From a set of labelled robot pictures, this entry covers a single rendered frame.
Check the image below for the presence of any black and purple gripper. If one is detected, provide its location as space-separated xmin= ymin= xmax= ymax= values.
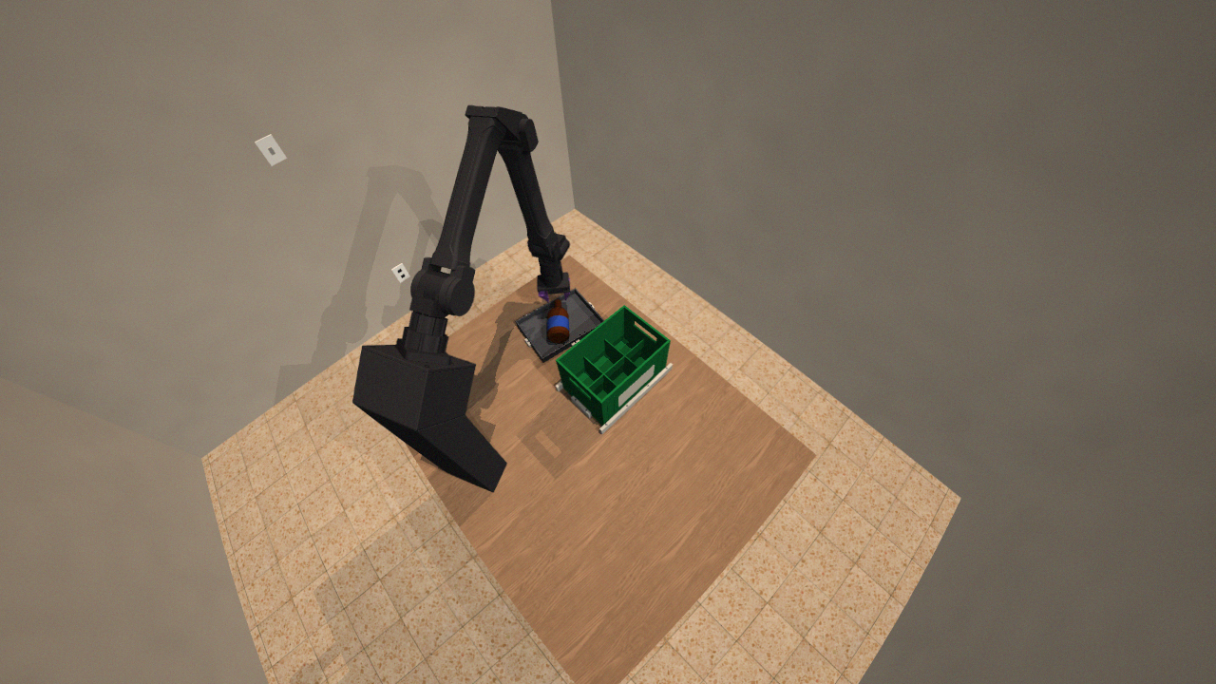
xmin=537 ymin=269 xmax=570 ymax=302

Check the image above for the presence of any green plastic crate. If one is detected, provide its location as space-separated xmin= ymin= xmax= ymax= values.
xmin=556 ymin=305 xmax=671 ymax=426

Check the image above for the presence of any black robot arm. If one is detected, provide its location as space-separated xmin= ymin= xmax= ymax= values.
xmin=396 ymin=105 xmax=570 ymax=365

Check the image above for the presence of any brown bottle with blue label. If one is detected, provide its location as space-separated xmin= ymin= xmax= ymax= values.
xmin=547 ymin=299 xmax=570 ymax=343

